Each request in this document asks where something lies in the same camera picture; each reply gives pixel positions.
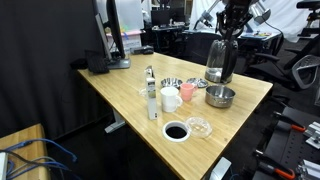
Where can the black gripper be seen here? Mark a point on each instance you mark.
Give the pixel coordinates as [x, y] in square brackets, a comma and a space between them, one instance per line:
[238, 9]

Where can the small steel lid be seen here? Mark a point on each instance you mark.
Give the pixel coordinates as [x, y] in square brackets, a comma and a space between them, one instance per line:
[197, 82]

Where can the pink bin lid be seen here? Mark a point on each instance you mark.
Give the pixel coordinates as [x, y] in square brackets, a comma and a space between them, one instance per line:
[133, 32]

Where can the black office chair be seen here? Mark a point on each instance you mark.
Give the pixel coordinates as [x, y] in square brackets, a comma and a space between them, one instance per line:
[265, 61]

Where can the small black monitor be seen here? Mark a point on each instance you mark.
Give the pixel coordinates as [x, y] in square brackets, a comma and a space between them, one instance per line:
[161, 18]

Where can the stainless steel pot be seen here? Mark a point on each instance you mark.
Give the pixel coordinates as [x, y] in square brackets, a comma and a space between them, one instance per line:
[220, 98]

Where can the black tripod head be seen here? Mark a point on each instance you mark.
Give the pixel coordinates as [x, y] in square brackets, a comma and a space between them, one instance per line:
[310, 6]

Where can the pink plastic cup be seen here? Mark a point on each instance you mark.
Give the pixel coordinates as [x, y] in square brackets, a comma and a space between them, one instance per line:
[186, 92]

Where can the small steel bowl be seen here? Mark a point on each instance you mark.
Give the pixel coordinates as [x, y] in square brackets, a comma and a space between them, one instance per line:
[171, 82]

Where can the grey mesh office chair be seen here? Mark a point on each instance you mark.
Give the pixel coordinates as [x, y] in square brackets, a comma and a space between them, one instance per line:
[305, 71]

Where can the white ceramic mug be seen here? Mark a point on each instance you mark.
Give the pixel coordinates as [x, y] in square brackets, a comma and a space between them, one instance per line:
[169, 100]

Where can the translucent plastic storage bin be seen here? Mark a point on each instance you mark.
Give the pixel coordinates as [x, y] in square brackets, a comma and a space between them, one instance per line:
[131, 15]

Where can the white printed cardboard box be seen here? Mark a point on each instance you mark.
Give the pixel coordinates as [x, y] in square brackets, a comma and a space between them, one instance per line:
[131, 42]

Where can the clear glass dish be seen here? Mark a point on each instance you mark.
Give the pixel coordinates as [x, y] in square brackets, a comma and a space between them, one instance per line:
[199, 126]

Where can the white green carton box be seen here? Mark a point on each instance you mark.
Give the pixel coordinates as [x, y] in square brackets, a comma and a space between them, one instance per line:
[151, 96]

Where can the clear drinking glass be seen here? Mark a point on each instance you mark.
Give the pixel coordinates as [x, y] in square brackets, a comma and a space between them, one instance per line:
[142, 91]

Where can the black monitor grey stand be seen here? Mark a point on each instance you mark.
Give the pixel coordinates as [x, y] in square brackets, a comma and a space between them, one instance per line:
[115, 30]

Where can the white bowl dark liquid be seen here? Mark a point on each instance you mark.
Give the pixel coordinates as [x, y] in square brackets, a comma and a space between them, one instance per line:
[165, 135]

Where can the black slim monitor panel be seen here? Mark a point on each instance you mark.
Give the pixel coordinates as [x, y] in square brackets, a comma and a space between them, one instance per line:
[101, 30]

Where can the black perforated board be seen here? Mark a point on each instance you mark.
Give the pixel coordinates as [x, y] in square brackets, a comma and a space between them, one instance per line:
[290, 146]

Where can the black box on desk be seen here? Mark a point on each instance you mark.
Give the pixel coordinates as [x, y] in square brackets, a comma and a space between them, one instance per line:
[96, 62]

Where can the white desk leg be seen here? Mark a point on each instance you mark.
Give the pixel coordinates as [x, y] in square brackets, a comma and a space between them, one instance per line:
[116, 121]

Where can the black curtain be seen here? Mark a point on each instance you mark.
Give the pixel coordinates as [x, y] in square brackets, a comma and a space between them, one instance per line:
[40, 60]

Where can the white power strip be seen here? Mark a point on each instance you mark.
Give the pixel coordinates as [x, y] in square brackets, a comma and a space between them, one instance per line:
[2, 166]

